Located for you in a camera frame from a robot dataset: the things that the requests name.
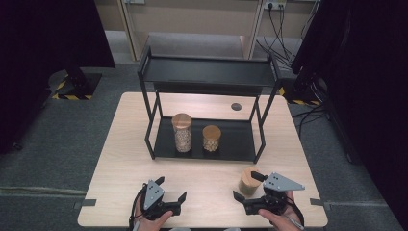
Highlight beige wooden cabinet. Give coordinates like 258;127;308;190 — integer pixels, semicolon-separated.
95;0;321;62

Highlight brown jar wooden lid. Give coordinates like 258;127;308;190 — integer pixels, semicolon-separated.
238;167;265;197

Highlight black two-tier metal rack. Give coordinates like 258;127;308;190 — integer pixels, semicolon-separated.
137;45;283;165

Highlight black base yellow striped tape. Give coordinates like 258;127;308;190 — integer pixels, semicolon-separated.
277;86;321;107

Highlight black stand base striped tape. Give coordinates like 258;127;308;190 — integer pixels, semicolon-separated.
47;68;103;101

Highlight black curtain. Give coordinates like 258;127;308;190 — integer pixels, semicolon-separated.
291;0;408;223
0;0;116;155

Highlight tall glass jar wooden lid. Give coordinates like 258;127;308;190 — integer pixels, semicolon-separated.
170;113;193;154

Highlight person's left hand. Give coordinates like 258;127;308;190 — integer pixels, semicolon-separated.
134;195;174;231

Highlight bundle of black hanging cables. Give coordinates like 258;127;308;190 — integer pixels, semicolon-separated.
255;3;321;69

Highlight person's right hand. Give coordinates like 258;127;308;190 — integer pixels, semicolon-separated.
258;191;304;231

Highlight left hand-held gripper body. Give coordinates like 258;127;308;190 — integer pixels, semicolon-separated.
141;179;183;221

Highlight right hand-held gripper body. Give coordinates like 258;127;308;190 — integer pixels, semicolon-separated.
243;172;306;216

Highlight short glass jar pale contents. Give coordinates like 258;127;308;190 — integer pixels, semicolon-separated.
201;124;222;153

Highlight white wall power outlet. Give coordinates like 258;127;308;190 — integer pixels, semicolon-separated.
264;0;288;11

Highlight black floor cables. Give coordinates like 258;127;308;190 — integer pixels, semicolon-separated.
290;76;329;137

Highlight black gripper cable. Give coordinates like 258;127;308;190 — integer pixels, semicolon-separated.
128;184;148;231
284;193;306;231

